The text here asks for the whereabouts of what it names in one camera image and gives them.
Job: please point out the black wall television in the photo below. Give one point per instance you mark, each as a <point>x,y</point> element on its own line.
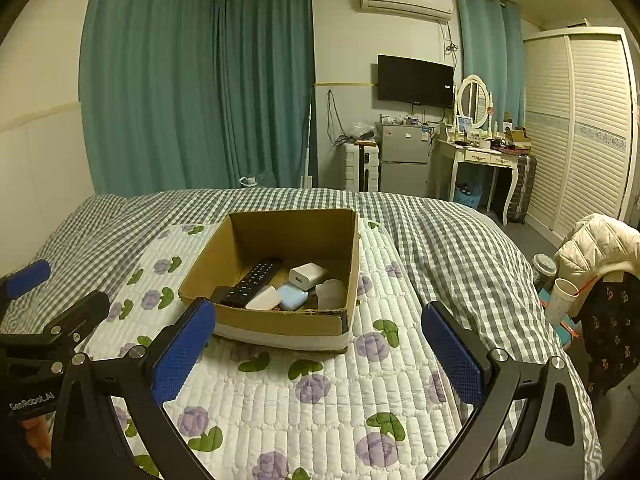
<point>415,80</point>

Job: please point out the blue storage basket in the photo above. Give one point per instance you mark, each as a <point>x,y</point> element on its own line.
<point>467,195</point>

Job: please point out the green corner curtain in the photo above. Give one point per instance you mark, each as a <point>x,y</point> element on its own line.
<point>267,85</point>

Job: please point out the light blue case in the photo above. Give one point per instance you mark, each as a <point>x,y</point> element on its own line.
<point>291,296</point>

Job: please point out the person's left hand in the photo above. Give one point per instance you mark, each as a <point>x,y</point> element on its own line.
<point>36,437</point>

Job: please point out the small photo frame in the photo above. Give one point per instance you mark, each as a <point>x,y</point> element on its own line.
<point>464,124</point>

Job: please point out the white rounded case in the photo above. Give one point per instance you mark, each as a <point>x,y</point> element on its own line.
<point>264,298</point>

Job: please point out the white mop pole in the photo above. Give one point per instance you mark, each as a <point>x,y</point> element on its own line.
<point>308,145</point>

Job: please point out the clear plastic bag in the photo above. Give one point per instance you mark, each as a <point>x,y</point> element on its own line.
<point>361,131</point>

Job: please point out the wide green curtain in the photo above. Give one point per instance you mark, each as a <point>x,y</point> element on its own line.
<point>150,80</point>

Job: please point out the black printed garment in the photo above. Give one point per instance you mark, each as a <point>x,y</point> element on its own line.
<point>612,330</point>

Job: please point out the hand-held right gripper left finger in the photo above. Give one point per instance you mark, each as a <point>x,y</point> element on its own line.
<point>182,350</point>

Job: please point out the white paper cup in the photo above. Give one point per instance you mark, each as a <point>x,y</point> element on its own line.
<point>560,300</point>

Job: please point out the white floor kettle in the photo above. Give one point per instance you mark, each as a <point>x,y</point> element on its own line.
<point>248,181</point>

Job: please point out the brown cardboard box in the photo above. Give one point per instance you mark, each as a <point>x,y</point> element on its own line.
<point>280,322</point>

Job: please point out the brown box on dresser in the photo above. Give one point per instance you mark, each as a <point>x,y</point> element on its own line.
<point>517,139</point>

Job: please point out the floral quilted mat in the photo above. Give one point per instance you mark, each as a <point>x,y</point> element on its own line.
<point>310,410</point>

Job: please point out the oval white vanity mirror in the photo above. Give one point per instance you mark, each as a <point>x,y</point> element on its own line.
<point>473,101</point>

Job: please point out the narrow green curtain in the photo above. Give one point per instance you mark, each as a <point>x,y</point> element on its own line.
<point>487,45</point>

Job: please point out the white puffer jacket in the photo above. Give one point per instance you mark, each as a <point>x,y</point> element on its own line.
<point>595,245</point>

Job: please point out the white suitcase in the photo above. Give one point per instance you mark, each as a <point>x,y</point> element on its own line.
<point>361,167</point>

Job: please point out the grey small fridge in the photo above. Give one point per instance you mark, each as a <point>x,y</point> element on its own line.
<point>404,160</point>

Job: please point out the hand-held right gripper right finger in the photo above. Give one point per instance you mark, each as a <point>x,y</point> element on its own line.
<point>452,355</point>

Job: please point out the white cylinder bottle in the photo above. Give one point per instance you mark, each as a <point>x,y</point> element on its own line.
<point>331,296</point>

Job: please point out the dark suitcase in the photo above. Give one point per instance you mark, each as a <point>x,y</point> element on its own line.
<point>522,187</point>

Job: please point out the lidded jar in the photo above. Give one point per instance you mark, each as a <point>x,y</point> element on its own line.
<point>544,270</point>

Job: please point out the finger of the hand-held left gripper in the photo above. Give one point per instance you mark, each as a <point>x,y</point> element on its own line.
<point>82,312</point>
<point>27,276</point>

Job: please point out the white air conditioner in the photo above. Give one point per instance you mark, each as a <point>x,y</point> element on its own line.
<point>405,1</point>

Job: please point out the long black remote control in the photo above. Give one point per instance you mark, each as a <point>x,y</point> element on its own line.
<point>257,280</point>

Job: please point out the white slatted wardrobe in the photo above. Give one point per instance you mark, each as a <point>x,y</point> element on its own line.
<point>580,130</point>

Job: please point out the white charger plug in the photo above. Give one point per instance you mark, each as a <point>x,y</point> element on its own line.
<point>306,276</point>

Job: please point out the white dressing table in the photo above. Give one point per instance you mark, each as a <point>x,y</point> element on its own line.
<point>480,157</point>

